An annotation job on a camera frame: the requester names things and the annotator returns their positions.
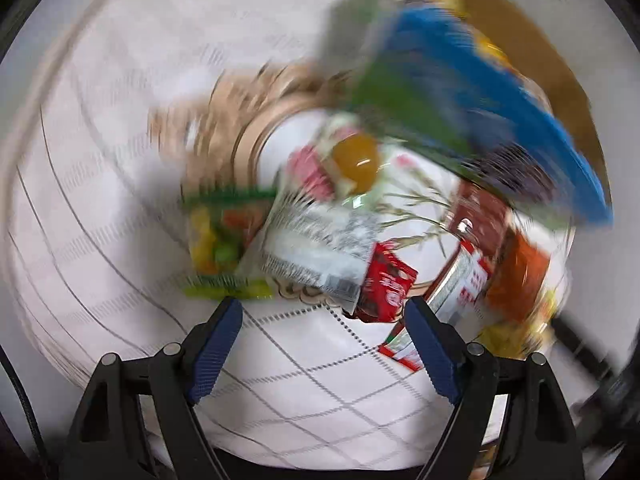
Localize orange snack bag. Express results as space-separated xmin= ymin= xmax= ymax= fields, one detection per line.
xmin=485 ymin=231 xmax=550 ymax=323

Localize yellow jelly cup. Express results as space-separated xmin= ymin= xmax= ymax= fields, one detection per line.
xmin=331 ymin=133 xmax=381 ymax=194

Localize black cable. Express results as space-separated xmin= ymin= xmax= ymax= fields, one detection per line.
xmin=0 ymin=346 xmax=49 ymax=480

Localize green fruit candy bag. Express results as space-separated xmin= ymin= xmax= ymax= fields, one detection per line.
xmin=181 ymin=185 xmax=277 ymax=300

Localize yellow egg snack bag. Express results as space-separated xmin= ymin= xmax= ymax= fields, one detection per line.
xmin=476 ymin=289 xmax=558 ymax=360

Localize red white spicy snack packet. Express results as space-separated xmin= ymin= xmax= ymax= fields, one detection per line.
xmin=378 ymin=240 xmax=491 ymax=372

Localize white grey snack packet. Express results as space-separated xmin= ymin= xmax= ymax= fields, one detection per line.
xmin=246 ymin=109 xmax=384 ymax=313

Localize brown cardboard box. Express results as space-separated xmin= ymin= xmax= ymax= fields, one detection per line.
xmin=321 ymin=0 xmax=613 ymax=228

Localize red chocolate snack bag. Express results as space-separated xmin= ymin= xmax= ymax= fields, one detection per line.
xmin=355 ymin=243 xmax=418 ymax=323

